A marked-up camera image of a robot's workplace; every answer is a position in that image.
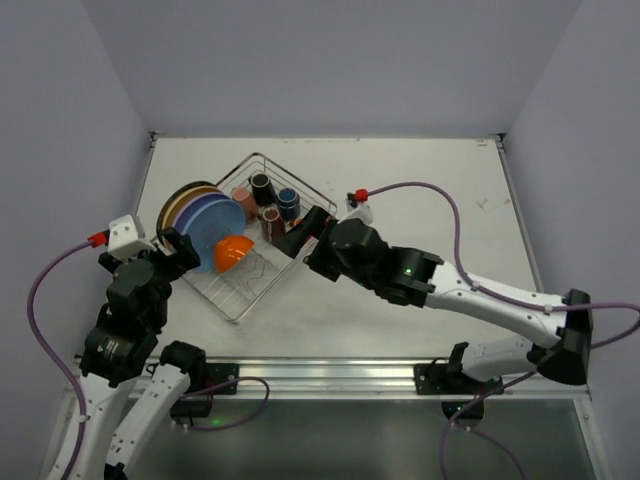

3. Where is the blue plate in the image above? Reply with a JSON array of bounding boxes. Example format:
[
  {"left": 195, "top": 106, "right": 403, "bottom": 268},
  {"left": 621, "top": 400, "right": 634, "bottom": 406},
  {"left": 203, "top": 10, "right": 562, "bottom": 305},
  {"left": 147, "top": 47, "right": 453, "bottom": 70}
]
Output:
[{"left": 184, "top": 199, "right": 246, "bottom": 271}]

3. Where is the purple plate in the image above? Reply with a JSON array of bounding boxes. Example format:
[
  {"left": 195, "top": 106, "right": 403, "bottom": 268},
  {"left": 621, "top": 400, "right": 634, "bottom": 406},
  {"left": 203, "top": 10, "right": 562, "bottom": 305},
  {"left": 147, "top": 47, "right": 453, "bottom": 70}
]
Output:
[{"left": 174, "top": 192, "right": 237, "bottom": 238}]

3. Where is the orange bowl white inside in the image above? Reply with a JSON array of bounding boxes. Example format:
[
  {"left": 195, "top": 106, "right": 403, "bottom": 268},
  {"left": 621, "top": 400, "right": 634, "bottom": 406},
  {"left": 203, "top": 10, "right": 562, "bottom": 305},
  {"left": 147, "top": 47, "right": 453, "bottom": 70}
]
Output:
[{"left": 213, "top": 235, "right": 254, "bottom": 274}]

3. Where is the pink textured cup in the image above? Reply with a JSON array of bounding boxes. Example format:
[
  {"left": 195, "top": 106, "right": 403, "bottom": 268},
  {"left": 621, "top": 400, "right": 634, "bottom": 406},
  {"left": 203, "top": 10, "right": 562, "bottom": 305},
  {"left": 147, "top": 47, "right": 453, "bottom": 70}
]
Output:
[{"left": 231, "top": 187, "right": 259, "bottom": 224}]

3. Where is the tan plate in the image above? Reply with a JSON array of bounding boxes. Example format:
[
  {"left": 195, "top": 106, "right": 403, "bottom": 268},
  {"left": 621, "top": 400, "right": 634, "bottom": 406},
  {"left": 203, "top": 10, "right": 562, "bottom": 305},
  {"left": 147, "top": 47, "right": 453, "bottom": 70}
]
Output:
[{"left": 159, "top": 184, "right": 219, "bottom": 230}]

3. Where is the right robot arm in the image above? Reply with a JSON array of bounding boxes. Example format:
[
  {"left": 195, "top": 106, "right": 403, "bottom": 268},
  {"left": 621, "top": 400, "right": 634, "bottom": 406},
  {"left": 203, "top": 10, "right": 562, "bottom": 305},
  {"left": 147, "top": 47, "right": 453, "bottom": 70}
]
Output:
[{"left": 273, "top": 207, "right": 593, "bottom": 387}]

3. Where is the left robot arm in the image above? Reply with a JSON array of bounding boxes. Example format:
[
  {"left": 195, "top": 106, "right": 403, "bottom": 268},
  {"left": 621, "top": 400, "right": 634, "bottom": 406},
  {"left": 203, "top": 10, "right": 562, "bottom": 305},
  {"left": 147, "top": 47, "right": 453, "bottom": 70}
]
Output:
[{"left": 48, "top": 217, "right": 206, "bottom": 479}]

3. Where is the dark green plate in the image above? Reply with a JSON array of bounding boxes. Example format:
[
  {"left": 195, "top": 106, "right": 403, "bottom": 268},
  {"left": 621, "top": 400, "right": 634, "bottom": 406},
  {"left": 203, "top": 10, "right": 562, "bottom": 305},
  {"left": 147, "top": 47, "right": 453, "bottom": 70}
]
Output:
[{"left": 155, "top": 180, "right": 217, "bottom": 235}]

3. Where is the brown striped mug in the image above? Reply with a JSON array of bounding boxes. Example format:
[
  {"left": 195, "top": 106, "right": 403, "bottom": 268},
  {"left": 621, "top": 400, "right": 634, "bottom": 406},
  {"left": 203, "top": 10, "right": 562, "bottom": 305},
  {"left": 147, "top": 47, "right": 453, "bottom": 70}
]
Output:
[{"left": 260, "top": 207, "right": 286, "bottom": 244}]

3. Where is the blue mug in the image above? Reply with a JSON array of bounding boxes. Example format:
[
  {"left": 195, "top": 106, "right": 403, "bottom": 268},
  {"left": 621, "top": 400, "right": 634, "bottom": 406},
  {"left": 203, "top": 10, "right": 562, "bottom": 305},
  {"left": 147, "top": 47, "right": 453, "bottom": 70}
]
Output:
[{"left": 276, "top": 187, "right": 301, "bottom": 222}]

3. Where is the black mug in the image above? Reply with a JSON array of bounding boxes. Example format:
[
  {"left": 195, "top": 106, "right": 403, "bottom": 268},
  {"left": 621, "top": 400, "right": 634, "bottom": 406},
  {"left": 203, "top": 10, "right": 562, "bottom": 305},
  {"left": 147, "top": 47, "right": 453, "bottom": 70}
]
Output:
[{"left": 249, "top": 172, "right": 276, "bottom": 207}]

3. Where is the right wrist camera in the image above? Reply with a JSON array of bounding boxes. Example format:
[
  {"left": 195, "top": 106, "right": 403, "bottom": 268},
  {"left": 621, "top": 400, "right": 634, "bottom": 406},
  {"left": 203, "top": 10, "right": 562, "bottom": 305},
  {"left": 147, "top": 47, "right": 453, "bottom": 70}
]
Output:
[{"left": 342, "top": 189, "right": 373, "bottom": 225}]

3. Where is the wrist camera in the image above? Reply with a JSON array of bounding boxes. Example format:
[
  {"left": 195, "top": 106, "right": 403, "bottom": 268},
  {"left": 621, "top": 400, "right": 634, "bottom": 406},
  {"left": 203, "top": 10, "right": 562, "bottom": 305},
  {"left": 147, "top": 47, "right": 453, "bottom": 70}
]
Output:
[
  {"left": 342, "top": 189, "right": 373, "bottom": 225},
  {"left": 107, "top": 214, "right": 154, "bottom": 261}
]

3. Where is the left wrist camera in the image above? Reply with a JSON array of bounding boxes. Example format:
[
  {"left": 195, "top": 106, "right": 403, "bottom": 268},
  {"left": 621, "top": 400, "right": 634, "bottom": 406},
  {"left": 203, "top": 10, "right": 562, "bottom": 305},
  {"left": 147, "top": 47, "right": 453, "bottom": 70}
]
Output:
[{"left": 107, "top": 214, "right": 154, "bottom": 261}]

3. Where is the metal wire dish rack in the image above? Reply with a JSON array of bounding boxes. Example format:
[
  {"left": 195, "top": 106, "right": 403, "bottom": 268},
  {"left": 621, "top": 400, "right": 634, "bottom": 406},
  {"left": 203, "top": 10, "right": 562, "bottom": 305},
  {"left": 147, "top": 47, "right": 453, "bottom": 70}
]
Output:
[{"left": 184, "top": 153, "right": 337, "bottom": 323}]

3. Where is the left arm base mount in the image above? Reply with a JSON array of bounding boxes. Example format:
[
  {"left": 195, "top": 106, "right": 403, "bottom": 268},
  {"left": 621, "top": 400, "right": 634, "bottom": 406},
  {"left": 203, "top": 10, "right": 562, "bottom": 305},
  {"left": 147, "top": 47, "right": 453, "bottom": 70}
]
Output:
[{"left": 170, "top": 362, "right": 240, "bottom": 425}]

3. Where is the aluminium mounting rail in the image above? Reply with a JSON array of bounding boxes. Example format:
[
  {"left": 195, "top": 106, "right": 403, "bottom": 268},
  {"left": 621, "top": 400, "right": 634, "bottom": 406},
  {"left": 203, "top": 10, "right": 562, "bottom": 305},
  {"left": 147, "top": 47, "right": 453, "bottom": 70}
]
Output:
[{"left": 207, "top": 356, "right": 591, "bottom": 401}]

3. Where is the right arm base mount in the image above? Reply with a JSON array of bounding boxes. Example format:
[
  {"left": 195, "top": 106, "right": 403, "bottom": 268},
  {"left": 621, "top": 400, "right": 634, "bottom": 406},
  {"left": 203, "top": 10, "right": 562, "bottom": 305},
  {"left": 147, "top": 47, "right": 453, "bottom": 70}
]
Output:
[{"left": 413, "top": 357, "right": 503, "bottom": 420}]

